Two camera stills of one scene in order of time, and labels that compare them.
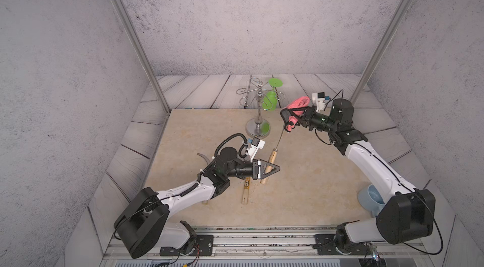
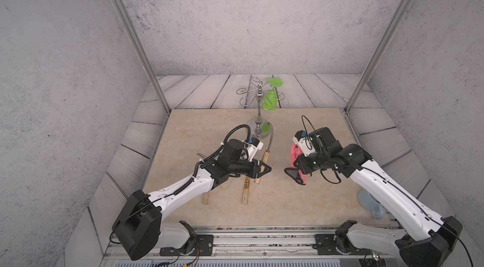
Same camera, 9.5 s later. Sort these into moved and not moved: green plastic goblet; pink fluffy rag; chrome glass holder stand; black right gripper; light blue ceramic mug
Moved: pink fluffy rag; black right gripper
Not moved: light blue ceramic mug; green plastic goblet; chrome glass holder stand
